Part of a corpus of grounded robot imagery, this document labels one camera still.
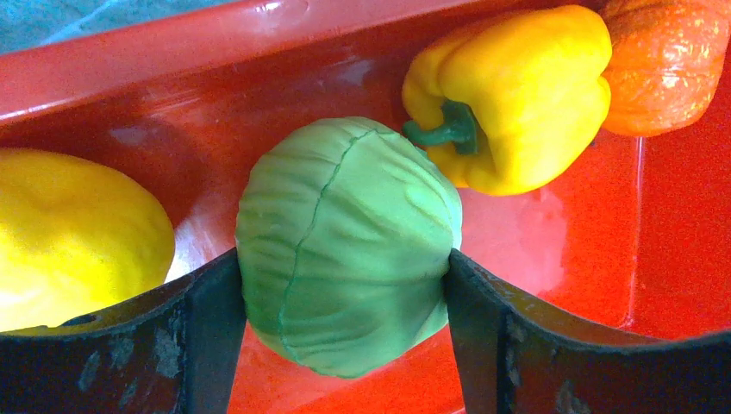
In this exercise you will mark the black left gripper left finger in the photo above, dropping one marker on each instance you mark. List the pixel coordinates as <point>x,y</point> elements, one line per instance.
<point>173,349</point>

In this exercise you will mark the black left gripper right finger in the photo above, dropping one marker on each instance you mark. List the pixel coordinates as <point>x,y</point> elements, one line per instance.
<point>517,353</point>

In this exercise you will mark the green round cabbage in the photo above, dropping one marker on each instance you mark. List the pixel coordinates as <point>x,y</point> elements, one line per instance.
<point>343,235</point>

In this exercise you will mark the yellow orange bell pepper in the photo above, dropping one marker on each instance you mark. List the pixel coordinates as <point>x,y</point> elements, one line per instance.
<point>504,106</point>

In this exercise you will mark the orange red pepper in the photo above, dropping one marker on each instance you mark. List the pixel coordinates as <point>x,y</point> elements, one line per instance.
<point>666,64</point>

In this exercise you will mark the yellow pear squash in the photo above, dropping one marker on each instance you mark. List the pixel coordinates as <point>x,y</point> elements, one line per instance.
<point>76,237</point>

